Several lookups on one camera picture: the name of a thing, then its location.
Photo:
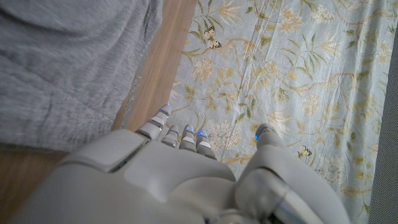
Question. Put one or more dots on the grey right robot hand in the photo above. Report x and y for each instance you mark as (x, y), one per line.
(174, 186)

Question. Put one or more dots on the grey fabric shorts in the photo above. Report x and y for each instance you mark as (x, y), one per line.
(68, 68)

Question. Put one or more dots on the floral printed backdrop cloth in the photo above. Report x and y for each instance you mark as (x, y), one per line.
(295, 77)

